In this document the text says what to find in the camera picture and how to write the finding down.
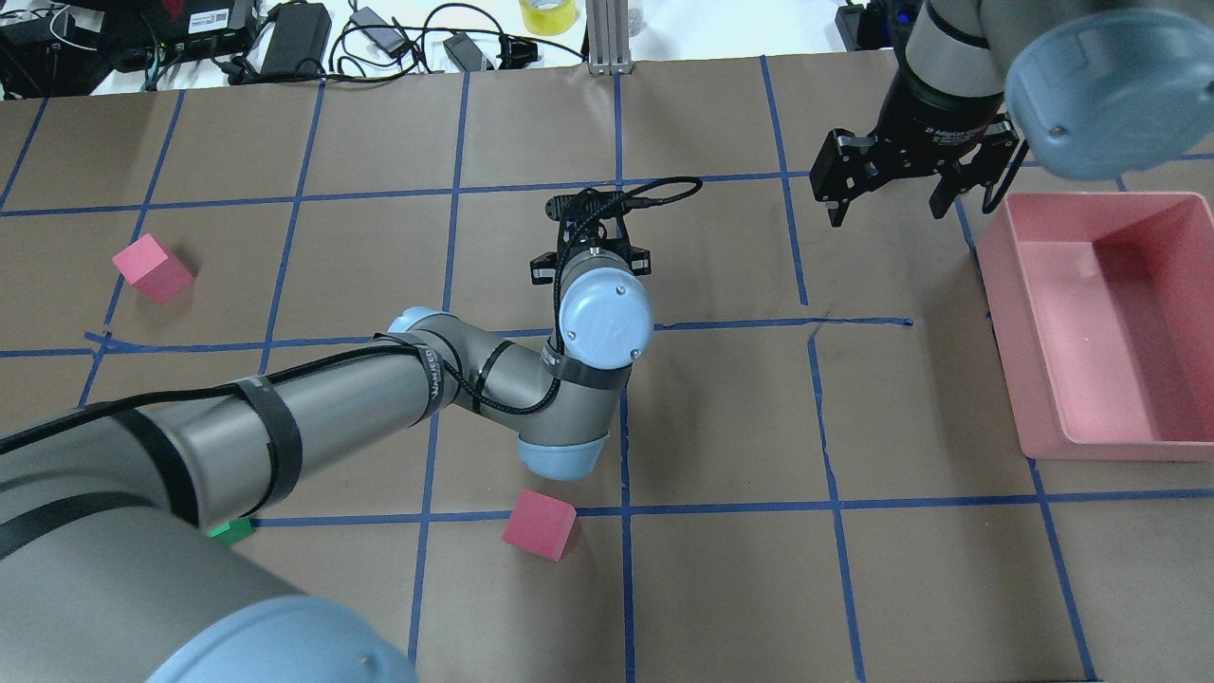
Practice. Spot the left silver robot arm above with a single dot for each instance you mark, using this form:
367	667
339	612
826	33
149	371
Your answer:
108	573

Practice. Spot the pink cube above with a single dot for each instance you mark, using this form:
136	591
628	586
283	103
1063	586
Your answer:
151	268
540	525

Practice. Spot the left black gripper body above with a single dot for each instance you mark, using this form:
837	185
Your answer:
542	269

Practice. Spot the pink cube centre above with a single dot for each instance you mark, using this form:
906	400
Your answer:
540	525

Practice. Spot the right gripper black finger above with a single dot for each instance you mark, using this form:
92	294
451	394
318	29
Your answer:
837	211

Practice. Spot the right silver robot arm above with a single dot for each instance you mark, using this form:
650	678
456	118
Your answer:
1088	89

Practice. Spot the green cube near left arm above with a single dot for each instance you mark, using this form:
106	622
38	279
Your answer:
233	532

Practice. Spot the aluminium frame post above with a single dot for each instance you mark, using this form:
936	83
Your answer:
608	38

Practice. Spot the yellow tape roll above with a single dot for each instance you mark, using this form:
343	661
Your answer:
548	17

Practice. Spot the pink cube far side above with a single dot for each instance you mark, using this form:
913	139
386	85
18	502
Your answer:
151	268

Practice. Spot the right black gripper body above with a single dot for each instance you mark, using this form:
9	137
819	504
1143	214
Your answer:
934	121

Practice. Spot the pink plastic bin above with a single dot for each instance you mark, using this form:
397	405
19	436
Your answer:
1101	305

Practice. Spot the black power adapter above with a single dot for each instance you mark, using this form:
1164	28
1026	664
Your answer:
300	32

